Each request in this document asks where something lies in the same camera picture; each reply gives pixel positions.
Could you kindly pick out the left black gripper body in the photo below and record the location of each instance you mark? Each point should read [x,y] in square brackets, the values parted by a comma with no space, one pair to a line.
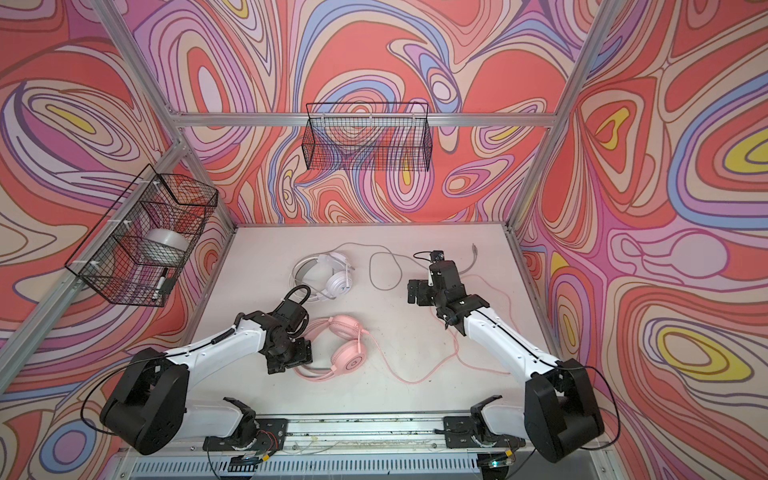
[291,353]

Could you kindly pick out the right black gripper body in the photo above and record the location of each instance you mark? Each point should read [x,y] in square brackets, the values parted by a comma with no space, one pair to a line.
[426,294]

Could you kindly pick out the pink headphones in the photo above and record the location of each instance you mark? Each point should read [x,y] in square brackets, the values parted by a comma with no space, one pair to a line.
[348,358]

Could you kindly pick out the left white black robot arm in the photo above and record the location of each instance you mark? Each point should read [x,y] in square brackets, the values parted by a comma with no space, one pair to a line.
[149,407]

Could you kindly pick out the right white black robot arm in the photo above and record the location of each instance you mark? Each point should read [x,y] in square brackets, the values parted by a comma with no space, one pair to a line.
[560,413]

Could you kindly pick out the black white marker pen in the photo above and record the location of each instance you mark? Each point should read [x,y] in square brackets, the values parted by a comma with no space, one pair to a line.
[158,290]

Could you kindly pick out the grey tape roll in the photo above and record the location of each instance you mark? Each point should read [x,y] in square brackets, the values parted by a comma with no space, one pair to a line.
[164,247]

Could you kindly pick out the aluminium front rail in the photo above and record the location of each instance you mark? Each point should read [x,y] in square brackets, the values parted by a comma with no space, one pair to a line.
[362,431]

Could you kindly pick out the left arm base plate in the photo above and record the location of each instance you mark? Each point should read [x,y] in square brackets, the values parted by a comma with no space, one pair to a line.
[258,435]

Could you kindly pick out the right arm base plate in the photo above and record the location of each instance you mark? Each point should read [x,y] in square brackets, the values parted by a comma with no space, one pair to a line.
[470,431]

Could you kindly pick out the left black wire basket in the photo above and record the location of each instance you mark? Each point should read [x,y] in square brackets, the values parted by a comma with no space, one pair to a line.
[113,267]

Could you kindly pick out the black wire basket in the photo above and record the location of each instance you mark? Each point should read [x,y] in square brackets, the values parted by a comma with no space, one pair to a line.
[367,136]
[113,267]

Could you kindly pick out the white perforated cable duct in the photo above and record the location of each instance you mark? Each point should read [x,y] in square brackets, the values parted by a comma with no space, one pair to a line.
[303,467]

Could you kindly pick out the rear black wire basket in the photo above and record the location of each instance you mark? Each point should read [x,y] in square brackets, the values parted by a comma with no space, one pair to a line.
[367,136]

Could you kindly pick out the aluminium cage frame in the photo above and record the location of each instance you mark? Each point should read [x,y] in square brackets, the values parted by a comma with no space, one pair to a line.
[77,126]

